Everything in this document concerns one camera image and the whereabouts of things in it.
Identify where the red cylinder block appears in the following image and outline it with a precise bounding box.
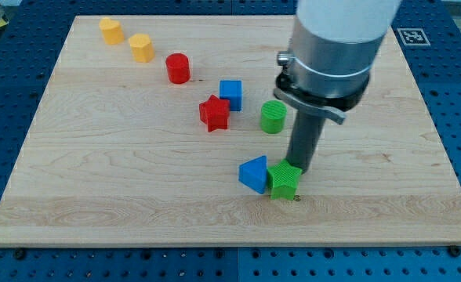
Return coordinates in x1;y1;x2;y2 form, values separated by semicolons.
165;53;191;84

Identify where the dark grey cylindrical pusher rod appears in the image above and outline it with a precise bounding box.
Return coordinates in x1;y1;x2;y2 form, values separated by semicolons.
285;111;325;174

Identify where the blue cube block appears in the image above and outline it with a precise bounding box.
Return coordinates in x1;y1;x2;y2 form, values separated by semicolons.
219;80;242;111

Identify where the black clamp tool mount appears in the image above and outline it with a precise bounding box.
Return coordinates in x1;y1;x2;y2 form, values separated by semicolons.
273;72;370;124

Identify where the green star block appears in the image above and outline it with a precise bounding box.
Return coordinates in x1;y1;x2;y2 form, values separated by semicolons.
267;159;303;201

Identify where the black and white fiducial tag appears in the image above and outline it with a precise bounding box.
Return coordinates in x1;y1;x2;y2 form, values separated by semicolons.
397;28;430;46

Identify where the green cylinder block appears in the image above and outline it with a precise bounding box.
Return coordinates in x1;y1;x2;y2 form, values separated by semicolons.
260;100;287;134

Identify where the red star block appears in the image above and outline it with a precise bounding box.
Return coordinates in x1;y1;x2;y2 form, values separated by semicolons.
199;95;230;132

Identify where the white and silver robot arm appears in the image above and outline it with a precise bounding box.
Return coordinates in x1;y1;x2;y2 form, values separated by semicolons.
274;0;401;172

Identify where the yellow heart block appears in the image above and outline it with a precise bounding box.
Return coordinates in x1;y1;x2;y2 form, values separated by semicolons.
99;17;125;45

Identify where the yellow hexagon block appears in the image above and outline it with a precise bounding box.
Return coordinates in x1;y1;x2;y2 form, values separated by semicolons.
128;34;155;63

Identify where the blue triangle block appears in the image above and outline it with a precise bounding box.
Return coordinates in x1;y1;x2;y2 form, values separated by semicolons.
238;155;267;194

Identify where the light wooden board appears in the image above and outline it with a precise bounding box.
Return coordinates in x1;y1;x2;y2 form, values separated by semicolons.
0;16;461;248

